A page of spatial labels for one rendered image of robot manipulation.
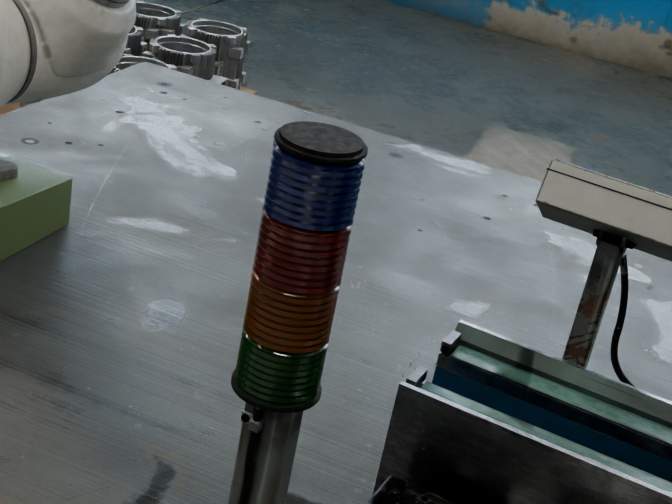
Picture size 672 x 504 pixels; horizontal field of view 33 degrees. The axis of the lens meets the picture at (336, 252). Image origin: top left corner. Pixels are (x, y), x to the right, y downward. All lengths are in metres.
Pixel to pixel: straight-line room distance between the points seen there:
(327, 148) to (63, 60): 0.80
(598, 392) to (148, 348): 0.49
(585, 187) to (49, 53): 0.68
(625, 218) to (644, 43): 5.43
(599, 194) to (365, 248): 0.48
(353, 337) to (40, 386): 0.38
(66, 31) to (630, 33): 5.37
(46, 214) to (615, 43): 5.39
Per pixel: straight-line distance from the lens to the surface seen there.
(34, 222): 1.45
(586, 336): 1.26
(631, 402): 1.11
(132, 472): 1.08
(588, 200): 1.19
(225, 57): 3.45
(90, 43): 1.45
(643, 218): 1.18
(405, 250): 1.60
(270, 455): 0.81
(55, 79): 1.48
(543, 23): 6.67
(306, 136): 0.71
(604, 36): 6.62
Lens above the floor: 1.45
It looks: 25 degrees down
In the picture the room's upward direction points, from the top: 11 degrees clockwise
